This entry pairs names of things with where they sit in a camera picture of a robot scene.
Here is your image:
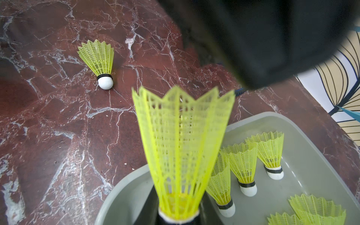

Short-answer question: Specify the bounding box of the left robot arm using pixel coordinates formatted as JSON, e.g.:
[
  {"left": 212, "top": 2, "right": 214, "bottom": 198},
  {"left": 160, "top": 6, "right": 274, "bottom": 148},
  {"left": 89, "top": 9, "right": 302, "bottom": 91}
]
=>
[{"left": 159, "top": 1, "right": 360, "bottom": 90}]

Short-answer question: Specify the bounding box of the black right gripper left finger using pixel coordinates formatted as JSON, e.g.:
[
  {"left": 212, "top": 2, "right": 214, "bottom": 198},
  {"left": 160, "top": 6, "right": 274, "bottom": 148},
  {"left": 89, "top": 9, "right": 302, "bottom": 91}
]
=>
[{"left": 133, "top": 186, "right": 159, "bottom": 225}]

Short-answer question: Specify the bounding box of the yellow shuttlecock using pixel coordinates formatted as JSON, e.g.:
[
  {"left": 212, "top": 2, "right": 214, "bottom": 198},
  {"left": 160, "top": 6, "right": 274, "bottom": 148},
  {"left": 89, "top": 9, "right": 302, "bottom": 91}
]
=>
[
  {"left": 77, "top": 39, "right": 114, "bottom": 90},
  {"left": 267, "top": 212, "right": 304, "bottom": 225},
  {"left": 220, "top": 142, "right": 258, "bottom": 197},
  {"left": 289, "top": 194, "right": 347, "bottom": 225},
  {"left": 132, "top": 86, "right": 235, "bottom": 225},
  {"left": 245, "top": 131, "right": 285, "bottom": 181},
  {"left": 206, "top": 151, "right": 235, "bottom": 218}
]

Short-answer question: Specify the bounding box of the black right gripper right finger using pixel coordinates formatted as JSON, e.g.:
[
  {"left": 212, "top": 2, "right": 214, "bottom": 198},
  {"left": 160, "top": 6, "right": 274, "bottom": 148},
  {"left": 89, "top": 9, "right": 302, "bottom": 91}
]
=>
[{"left": 198, "top": 193, "right": 224, "bottom": 225}]

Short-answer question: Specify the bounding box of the grey-green plastic storage tray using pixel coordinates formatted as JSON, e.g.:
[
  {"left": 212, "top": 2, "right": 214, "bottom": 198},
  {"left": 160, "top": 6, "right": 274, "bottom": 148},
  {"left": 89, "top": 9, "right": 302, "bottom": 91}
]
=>
[{"left": 95, "top": 112, "right": 360, "bottom": 225}]

